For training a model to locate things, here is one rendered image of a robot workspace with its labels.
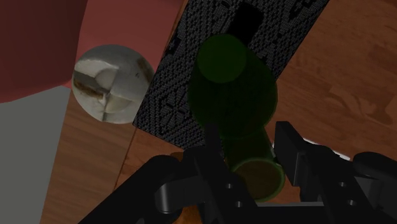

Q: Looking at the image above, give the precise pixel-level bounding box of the grey white ball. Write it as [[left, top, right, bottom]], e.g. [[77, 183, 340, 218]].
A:
[[71, 44, 155, 125]]

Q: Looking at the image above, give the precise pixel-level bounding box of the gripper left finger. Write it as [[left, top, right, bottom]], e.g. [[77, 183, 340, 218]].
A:
[[77, 123, 259, 224]]

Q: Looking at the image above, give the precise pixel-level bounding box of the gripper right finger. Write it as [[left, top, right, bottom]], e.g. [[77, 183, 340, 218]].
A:
[[274, 120, 397, 224]]

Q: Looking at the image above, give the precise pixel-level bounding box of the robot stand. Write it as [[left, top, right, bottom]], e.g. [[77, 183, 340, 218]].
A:
[[132, 0, 330, 150]]

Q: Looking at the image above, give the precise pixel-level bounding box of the dark green bottle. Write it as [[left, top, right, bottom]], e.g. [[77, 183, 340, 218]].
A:
[[186, 33, 286, 203]]

